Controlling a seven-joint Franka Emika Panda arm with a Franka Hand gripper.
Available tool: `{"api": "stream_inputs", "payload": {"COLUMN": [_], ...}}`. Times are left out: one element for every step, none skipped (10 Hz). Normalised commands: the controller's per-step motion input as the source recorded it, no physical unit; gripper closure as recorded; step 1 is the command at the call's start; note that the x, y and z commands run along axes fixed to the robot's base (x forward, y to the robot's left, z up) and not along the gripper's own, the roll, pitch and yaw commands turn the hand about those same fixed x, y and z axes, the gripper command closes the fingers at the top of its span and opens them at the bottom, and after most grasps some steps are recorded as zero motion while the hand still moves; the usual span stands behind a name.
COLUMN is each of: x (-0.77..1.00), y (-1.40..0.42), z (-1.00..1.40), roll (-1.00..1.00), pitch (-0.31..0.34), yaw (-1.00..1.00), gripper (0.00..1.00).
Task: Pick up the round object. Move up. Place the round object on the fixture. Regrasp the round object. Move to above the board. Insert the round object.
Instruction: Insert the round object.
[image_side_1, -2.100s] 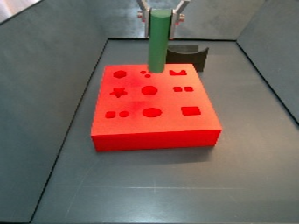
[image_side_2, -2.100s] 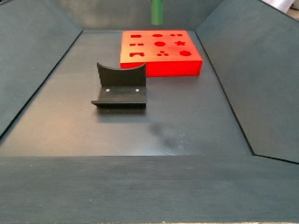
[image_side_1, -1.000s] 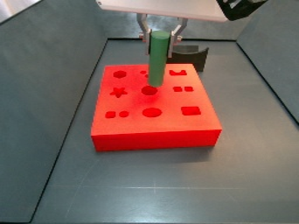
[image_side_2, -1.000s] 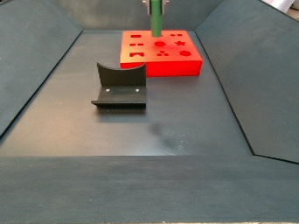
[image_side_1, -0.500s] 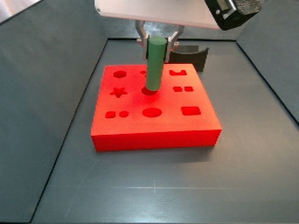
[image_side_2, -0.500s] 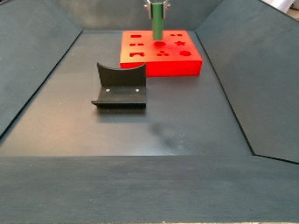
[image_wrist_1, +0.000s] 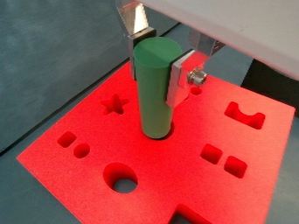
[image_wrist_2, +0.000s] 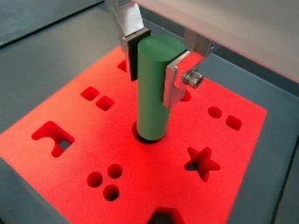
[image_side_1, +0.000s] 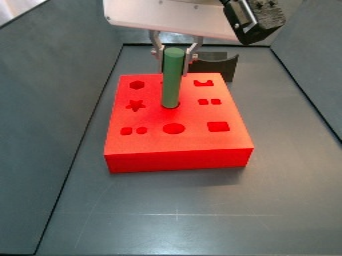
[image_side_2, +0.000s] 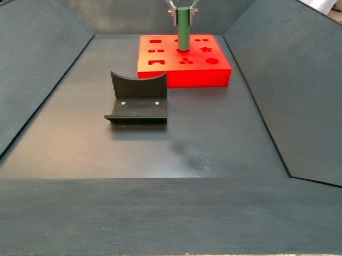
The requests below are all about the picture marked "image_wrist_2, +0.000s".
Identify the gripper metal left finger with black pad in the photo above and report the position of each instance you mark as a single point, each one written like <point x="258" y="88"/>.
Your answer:
<point x="132" y="29"/>

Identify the red shape sorter box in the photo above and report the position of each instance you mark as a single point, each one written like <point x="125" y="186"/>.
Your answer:
<point x="77" y="155"/>

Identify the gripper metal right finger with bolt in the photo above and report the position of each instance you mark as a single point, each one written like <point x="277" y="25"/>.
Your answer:
<point x="182" y="72"/>

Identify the green cylinder peg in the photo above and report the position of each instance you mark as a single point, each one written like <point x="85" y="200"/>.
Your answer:
<point x="157" y="51"/>

